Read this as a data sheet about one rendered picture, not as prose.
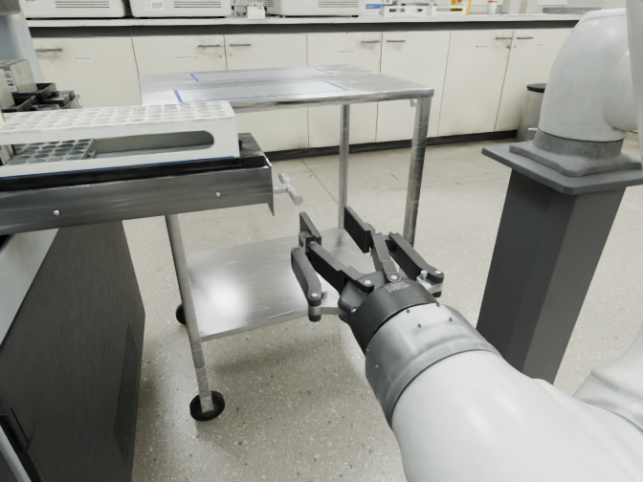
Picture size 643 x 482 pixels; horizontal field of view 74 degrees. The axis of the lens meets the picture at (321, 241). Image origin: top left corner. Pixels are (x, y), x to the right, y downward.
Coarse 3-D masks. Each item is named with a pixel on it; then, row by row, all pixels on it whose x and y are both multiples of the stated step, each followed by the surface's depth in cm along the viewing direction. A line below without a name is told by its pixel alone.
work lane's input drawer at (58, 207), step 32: (224, 160) 52; (256, 160) 53; (0, 192) 46; (32, 192) 46; (64, 192) 47; (96, 192) 48; (128, 192) 49; (160, 192) 50; (192, 192) 51; (224, 192) 52; (256, 192) 54; (288, 192) 60; (0, 224) 47; (32, 224) 48; (64, 224) 49
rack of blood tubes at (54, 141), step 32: (0, 128) 45; (32, 128) 45; (64, 128) 46; (96, 128) 47; (128, 128) 47; (160, 128) 48; (192, 128) 49; (224, 128) 50; (32, 160) 48; (64, 160) 48; (96, 160) 48; (128, 160) 49; (160, 160) 50
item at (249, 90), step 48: (144, 96) 85; (192, 96) 85; (240, 96) 85; (288, 96) 85; (336, 96) 86; (384, 96) 89; (432, 96) 94; (288, 240) 144; (336, 240) 144; (192, 288) 120; (240, 288) 120; (288, 288) 120; (192, 336) 100
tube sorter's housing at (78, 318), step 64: (0, 256) 48; (64, 256) 69; (128, 256) 123; (0, 320) 46; (64, 320) 65; (128, 320) 110; (0, 384) 44; (64, 384) 61; (128, 384) 100; (0, 448) 46; (64, 448) 58; (128, 448) 91
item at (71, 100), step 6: (66, 90) 92; (72, 90) 92; (54, 96) 86; (60, 96) 86; (66, 96) 86; (72, 96) 90; (78, 96) 93; (42, 102) 82; (48, 102) 83; (54, 102) 83; (60, 102) 83; (66, 102) 85; (72, 102) 87; (78, 102) 93; (60, 108) 83; (66, 108) 83; (72, 108) 86; (78, 108) 92
